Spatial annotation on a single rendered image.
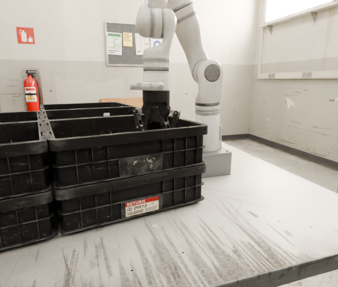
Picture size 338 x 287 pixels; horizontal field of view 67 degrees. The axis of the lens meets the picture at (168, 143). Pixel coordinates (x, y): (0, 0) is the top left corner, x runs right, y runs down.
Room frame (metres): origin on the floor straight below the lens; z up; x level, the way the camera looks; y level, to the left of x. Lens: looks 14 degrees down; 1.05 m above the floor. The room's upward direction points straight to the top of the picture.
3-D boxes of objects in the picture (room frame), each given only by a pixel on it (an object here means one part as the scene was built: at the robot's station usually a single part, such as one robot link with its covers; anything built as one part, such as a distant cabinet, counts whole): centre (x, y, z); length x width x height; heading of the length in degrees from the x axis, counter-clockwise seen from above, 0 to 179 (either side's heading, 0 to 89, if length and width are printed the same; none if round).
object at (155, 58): (0.72, 0.02, 1.15); 0.09 x 0.07 x 0.15; 98
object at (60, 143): (0.72, 0.13, 0.92); 0.40 x 0.30 x 0.02; 117
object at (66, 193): (0.72, 0.13, 0.76); 0.40 x 0.30 x 0.12; 117
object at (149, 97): (0.72, 0.03, 0.98); 0.08 x 0.08 x 0.09
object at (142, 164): (0.72, 0.13, 0.87); 0.40 x 0.30 x 0.11; 117
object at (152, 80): (0.70, 0.04, 1.05); 0.11 x 0.09 x 0.06; 160
